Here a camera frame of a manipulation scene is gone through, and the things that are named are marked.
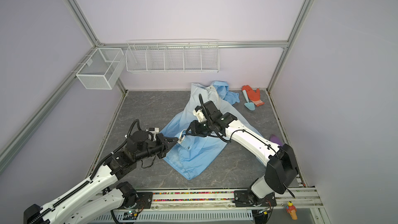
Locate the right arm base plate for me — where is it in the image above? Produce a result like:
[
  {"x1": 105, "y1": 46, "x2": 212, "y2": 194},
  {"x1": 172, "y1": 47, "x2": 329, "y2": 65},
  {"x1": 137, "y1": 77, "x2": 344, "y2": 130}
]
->
[{"x1": 233, "y1": 190, "x2": 277, "y2": 207}]

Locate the white wire wall shelf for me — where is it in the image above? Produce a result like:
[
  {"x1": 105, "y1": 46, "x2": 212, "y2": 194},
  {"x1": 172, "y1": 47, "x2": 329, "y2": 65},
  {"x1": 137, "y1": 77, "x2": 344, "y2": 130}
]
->
[{"x1": 125, "y1": 39, "x2": 220, "y2": 73}]

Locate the small toy figure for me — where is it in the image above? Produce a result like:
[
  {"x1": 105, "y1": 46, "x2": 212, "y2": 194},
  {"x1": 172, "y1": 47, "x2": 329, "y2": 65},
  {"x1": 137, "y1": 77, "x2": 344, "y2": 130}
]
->
[{"x1": 285, "y1": 201, "x2": 298, "y2": 220}]

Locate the teal toy trowel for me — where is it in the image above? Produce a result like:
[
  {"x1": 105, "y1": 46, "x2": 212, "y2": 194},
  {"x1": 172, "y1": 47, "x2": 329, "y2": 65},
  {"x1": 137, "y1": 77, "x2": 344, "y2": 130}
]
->
[{"x1": 242, "y1": 90, "x2": 256, "y2": 111}]

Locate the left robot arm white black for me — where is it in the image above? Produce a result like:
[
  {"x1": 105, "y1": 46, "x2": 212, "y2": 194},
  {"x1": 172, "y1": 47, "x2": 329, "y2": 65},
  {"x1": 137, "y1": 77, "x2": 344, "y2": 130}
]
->
[{"x1": 23, "y1": 119, "x2": 185, "y2": 224}]

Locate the light blue zip jacket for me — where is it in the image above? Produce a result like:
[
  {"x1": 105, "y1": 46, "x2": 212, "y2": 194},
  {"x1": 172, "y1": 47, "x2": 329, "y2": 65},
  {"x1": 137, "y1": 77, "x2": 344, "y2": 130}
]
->
[{"x1": 160, "y1": 80, "x2": 280, "y2": 181}]

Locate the white ventilation grille strip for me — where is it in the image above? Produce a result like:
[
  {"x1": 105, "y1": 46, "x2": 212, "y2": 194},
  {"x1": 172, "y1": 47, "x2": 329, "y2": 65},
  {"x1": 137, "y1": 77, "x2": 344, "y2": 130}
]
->
[{"x1": 93, "y1": 209, "x2": 254, "y2": 224}]

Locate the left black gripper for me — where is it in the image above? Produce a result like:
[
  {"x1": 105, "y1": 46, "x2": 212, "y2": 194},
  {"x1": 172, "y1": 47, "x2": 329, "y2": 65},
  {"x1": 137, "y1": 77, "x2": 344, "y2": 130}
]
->
[{"x1": 135, "y1": 133, "x2": 178, "y2": 162}]

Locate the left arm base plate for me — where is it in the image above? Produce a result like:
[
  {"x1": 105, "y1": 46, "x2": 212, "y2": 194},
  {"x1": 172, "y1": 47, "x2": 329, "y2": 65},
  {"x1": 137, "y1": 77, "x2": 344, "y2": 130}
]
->
[{"x1": 122, "y1": 191, "x2": 153, "y2": 209}]

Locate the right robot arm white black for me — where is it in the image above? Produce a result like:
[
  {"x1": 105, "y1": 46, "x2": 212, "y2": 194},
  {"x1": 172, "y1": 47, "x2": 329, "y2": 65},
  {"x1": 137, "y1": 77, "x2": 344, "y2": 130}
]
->
[{"x1": 186, "y1": 110, "x2": 299, "y2": 206}]

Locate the white mesh box basket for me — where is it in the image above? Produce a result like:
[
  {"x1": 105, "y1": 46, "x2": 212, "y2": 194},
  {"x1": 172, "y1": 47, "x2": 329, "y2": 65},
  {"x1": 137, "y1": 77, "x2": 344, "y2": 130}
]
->
[{"x1": 76, "y1": 48, "x2": 126, "y2": 90}]

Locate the purple pink toy shovel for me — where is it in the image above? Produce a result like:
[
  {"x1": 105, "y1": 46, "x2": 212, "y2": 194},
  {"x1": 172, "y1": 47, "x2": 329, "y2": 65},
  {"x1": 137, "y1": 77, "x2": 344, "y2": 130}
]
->
[{"x1": 269, "y1": 134, "x2": 284, "y2": 146}]

